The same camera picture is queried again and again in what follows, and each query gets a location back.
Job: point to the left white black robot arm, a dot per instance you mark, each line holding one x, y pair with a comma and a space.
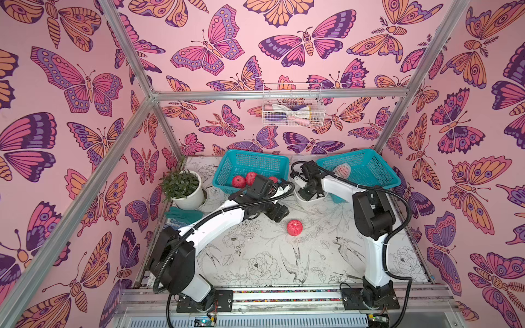
173, 262

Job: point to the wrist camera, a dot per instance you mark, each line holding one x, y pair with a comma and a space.
298, 179
284, 191

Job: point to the left teal plastic basket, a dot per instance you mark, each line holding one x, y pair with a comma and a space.
240, 162

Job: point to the white wire wall basket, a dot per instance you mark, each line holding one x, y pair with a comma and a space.
293, 108

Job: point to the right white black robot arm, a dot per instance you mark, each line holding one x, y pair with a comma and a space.
374, 220

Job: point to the potted green plant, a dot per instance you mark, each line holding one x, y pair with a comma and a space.
183, 187

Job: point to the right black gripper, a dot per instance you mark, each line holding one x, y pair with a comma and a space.
305, 193

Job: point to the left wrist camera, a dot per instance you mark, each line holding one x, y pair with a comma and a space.
284, 191

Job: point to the red apple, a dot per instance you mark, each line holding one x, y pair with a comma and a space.
239, 182
250, 178

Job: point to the white plastic tray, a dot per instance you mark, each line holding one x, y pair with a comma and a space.
303, 203

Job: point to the right teal plastic basket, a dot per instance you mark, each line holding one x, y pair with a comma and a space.
367, 168

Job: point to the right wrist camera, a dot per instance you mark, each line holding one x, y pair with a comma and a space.
298, 179

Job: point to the teal plastic basket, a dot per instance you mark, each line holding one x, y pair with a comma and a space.
240, 162
367, 168

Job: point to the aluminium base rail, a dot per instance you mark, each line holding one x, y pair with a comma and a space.
311, 306

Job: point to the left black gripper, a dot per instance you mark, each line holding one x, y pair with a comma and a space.
277, 214

